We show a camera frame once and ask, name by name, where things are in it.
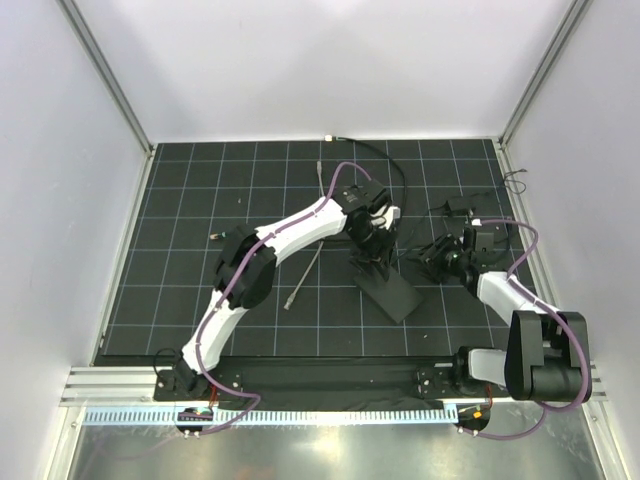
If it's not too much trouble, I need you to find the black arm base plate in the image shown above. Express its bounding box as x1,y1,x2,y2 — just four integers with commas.
153,355,506,410

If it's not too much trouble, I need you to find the left aluminium frame post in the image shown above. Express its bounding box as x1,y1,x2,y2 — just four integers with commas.
55,0,153,156

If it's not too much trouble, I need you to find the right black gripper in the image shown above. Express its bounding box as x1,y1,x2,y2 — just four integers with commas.
406,231,470,285

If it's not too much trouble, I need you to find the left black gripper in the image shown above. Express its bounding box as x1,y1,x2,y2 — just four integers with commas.
346,221,398,281

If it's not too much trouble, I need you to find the black network switch box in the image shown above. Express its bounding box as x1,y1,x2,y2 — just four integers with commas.
354,268,424,324

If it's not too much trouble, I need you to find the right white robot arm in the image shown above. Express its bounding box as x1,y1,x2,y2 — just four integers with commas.
414,219,592,410

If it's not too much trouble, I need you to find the grey ethernet cable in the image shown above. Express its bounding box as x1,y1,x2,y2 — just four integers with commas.
283,160,331,312

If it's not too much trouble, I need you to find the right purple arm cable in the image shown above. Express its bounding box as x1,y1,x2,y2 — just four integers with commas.
474,218,594,441

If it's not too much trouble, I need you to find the black grid mat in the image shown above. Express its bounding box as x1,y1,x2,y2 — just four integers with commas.
95,139,513,365

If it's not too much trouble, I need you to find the white slotted cable duct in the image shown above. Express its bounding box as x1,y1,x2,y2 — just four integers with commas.
83,404,458,428

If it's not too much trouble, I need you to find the aluminium frame post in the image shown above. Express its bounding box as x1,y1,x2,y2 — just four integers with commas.
498,0,593,149
55,0,153,156

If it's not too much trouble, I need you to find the right aluminium frame post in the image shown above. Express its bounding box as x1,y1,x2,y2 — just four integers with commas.
498,0,593,149

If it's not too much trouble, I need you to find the aluminium frame rail front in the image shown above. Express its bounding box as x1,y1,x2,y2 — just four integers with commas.
60,365,608,406

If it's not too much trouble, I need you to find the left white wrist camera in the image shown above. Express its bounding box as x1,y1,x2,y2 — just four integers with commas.
372,205,401,228

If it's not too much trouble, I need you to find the black ethernet cable silver plug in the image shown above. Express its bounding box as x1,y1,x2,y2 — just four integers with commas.
323,134,408,221

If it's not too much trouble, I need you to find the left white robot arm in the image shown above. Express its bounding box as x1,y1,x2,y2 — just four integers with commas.
172,180,402,400

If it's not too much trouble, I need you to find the black power adapter cable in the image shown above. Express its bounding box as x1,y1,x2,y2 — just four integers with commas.
414,167,529,251

